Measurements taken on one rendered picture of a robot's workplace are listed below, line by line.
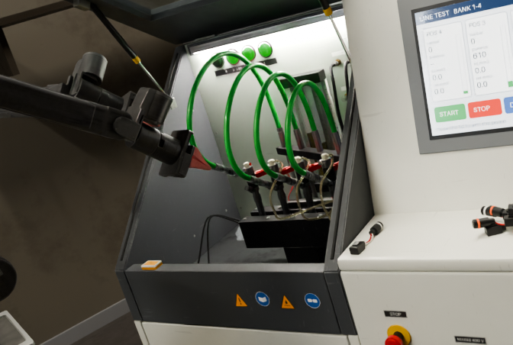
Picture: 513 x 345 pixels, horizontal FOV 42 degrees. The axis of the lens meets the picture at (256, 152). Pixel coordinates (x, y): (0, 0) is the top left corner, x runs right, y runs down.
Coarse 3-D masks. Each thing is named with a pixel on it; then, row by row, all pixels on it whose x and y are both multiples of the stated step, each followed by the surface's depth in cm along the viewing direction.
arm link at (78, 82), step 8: (80, 80) 144; (88, 80) 148; (96, 80) 148; (72, 88) 144; (80, 88) 143; (88, 88) 144; (96, 88) 145; (80, 96) 143; (88, 96) 144; (96, 96) 145
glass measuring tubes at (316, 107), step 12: (312, 72) 186; (288, 84) 189; (324, 84) 186; (288, 96) 192; (312, 96) 188; (324, 96) 188; (300, 108) 191; (312, 108) 189; (300, 120) 195; (324, 120) 188; (336, 120) 189; (324, 132) 192; (312, 144) 194; (324, 144) 192
